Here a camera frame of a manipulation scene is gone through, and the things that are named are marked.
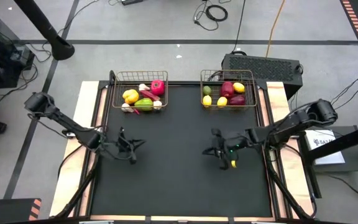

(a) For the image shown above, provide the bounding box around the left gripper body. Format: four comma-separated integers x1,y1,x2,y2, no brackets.
103,139,134,161

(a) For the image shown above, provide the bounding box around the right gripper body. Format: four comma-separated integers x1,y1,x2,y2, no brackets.
220,131,252,157

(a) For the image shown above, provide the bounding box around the green pepper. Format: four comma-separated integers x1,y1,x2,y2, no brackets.
134,97,154,111

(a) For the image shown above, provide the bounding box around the dark red apple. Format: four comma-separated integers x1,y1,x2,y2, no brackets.
228,94,247,106

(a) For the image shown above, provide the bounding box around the yellow bell pepper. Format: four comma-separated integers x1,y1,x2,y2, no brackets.
122,88,140,105

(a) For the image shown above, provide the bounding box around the long red chili pepper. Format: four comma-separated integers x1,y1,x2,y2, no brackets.
140,89,161,102

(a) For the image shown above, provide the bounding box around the red bell pepper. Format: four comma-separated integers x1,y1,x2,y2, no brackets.
150,79,166,96

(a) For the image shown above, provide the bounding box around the black table mat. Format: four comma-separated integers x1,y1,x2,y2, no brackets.
90,81,273,218

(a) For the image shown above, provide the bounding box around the black computer tower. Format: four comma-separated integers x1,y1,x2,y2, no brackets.
221,53,304,100

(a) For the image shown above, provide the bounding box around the white printed booklet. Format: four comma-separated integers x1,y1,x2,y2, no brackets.
305,129,346,166

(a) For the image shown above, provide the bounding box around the black pole with round base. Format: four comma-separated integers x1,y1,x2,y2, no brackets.
13,0,76,61

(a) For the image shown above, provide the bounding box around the black diagonal beam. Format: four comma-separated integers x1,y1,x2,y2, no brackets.
308,120,358,162

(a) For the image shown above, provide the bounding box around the dark side stand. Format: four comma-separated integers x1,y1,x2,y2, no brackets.
293,119,358,174

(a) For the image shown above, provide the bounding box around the metal wire basket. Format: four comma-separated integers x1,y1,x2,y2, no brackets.
112,70,170,109
200,68,257,109

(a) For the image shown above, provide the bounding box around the black diagonal frame strut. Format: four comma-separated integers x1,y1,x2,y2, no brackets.
265,149,316,220
54,149,102,218

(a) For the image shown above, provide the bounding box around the long thin black cable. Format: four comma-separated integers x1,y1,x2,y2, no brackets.
231,0,247,54

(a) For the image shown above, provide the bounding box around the long orange cable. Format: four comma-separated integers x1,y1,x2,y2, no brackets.
265,0,287,58

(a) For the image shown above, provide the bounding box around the coiled black cable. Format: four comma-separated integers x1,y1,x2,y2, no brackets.
193,0,229,32

